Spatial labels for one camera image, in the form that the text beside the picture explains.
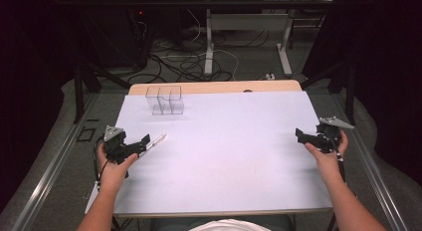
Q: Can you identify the tangle of floor cables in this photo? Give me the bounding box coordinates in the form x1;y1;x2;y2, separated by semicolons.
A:
127;8;271;85

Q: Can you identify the dark curtain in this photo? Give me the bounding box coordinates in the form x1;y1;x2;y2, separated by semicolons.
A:
0;0;81;212
303;0;422;185

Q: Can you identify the clear acrylic organizer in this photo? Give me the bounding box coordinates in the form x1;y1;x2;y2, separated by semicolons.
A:
144;85;185;116

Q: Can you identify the person's right hand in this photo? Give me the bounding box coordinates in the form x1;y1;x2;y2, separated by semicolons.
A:
304;129;349;180

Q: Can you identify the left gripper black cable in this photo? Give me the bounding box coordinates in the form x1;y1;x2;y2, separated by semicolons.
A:
93;134;111;192

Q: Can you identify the white table cover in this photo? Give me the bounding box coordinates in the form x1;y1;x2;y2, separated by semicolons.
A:
113;90;333;216

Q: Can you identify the person's white shirt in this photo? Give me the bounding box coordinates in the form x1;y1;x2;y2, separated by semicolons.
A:
188;218;273;231

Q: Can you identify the black metal stand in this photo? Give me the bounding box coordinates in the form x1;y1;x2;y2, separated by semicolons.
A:
300;56;357;125
73;63;131;124

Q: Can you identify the person's left hand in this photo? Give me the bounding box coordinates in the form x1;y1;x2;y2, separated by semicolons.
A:
97;142;139;193

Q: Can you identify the aluminium floor rail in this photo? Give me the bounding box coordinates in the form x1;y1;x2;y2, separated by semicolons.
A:
10;92;102;231
331;91;410;231

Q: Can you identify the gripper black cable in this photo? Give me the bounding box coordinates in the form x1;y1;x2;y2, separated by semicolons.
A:
93;134;111;192
333;150;346;185

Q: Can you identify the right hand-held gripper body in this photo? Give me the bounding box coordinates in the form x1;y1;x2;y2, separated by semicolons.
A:
314;115;355;154

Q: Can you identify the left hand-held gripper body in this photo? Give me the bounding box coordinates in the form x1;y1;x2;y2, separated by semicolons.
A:
103;124;144;165

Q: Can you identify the black computer tower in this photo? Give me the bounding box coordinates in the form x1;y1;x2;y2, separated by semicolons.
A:
96;6;151;70

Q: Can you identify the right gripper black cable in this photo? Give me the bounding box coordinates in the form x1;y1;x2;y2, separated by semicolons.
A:
333;150;346;185

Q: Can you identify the white metal desk frame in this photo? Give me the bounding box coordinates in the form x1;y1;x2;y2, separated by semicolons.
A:
184;0;336;78

